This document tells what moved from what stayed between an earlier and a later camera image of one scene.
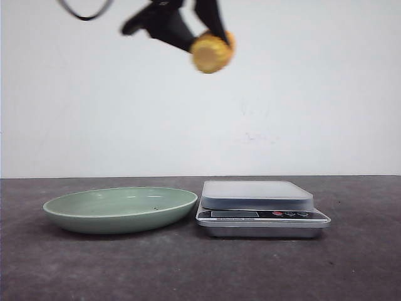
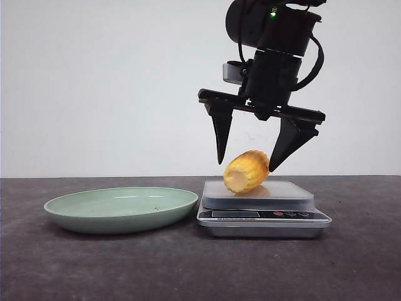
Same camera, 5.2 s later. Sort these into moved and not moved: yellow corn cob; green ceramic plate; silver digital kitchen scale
Moved: yellow corn cob
Not moved: silver digital kitchen scale; green ceramic plate
